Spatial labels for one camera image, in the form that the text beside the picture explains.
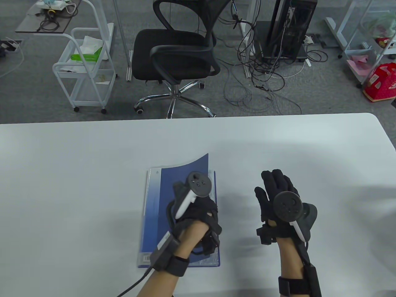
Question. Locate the black computer tower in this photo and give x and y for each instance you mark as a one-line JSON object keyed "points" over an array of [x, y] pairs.
{"points": [[294, 27]]}

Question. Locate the red plush toy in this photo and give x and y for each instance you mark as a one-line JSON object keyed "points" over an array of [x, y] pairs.
{"points": [[383, 41]]}

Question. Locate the white device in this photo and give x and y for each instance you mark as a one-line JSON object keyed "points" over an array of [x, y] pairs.
{"points": [[54, 3]]}

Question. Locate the pink paper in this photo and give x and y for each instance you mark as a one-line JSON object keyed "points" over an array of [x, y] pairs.
{"points": [[359, 68]]}

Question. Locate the green plastic bag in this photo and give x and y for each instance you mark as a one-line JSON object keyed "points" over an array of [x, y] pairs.
{"points": [[382, 24]]}

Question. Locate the blue file folder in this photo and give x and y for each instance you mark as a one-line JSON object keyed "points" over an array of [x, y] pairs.
{"points": [[161, 198]]}

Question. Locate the black office chair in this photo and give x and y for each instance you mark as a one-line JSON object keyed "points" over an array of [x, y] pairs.
{"points": [[170, 52]]}

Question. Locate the green packet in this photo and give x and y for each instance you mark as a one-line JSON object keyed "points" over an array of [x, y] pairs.
{"points": [[86, 57]]}

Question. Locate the metal pole stand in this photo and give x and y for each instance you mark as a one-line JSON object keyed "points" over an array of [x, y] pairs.
{"points": [[121, 27]]}

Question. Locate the person's left hand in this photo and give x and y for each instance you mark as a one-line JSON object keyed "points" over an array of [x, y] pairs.
{"points": [[207, 213]]}

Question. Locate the white desk leg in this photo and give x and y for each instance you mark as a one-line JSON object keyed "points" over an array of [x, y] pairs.
{"points": [[251, 9]]}

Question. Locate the dark side table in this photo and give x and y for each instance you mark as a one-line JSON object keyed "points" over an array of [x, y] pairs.
{"points": [[31, 23]]}

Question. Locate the person's right hand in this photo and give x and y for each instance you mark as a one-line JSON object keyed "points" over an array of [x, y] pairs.
{"points": [[275, 182]]}

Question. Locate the white shelf rack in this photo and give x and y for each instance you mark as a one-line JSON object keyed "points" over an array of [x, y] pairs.
{"points": [[376, 66]]}

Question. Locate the white wheeled cart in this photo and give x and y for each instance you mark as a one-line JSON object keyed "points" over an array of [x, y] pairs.
{"points": [[81, 92]]}

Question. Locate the black wrist sensor box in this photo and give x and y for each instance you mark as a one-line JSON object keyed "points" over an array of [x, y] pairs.
{"points": [[312, 278], [164, 253]]}

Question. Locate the black power strip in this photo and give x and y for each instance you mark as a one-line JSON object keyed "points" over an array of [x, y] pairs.
{"points": [[10, 45]]}

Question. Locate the white desk frame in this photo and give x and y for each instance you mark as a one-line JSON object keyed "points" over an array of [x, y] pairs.
{"points": [[331, 23]]}

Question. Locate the white cloth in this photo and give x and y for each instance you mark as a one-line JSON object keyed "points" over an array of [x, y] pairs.
{"points": [[91, 41]]}

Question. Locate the person's right forearm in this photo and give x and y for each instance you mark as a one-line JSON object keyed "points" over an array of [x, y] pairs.
{"points": [[289, 260]]}

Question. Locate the person's left forearm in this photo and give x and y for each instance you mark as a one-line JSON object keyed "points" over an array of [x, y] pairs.
{"points": [[159, 286]]}

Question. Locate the red bag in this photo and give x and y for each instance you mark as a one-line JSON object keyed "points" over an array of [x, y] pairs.
{"points": [[382, 83]]}

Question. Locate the white power adapter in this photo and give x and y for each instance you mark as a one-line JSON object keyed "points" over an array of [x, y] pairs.
{"points": [[308, 39]]}

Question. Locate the grey round hand controller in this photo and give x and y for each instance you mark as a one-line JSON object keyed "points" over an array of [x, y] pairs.
{"points": [[199, 184], [287, 206]]}

